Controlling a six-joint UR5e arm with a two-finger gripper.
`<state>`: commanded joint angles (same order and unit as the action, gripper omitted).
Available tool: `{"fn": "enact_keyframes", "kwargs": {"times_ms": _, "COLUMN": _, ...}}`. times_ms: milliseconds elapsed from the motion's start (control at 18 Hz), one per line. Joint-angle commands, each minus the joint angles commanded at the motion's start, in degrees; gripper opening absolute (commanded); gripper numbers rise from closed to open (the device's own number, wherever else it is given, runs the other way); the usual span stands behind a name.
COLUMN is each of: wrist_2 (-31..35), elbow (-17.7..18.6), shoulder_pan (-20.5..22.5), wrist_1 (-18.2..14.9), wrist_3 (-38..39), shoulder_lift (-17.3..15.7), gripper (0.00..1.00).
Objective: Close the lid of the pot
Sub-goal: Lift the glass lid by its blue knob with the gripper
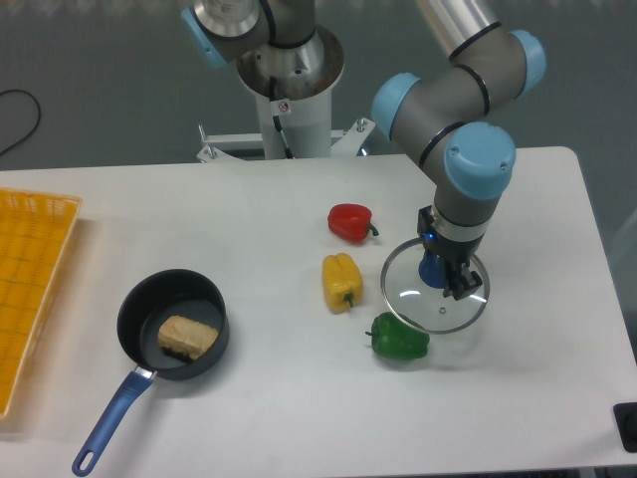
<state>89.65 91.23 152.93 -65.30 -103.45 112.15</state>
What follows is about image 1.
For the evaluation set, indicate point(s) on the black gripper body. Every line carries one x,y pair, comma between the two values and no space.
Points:
447,246

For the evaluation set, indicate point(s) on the glass pot lid blue knob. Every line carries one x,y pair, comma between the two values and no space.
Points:
415,290

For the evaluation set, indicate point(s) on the dark pot blue handle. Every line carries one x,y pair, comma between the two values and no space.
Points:
147,306

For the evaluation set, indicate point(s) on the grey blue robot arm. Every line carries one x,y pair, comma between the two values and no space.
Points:
441,126

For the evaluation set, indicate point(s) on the green bell pepper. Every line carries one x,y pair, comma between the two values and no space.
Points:
393,338

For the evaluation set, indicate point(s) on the red bell pepper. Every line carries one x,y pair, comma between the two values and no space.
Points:
351,222

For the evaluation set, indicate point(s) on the yellow bell pepper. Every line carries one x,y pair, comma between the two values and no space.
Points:
342,283

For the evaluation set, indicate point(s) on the black device at table edge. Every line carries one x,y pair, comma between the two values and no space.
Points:
626,419

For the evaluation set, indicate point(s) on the beige bread block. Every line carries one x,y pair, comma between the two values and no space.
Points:
185,339

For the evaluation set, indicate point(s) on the yellow plastic basket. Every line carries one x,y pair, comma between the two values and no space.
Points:
36,229

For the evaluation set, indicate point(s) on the white metal base frame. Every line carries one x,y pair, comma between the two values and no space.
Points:
245,146

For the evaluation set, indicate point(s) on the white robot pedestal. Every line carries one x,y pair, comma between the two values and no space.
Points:
292,92

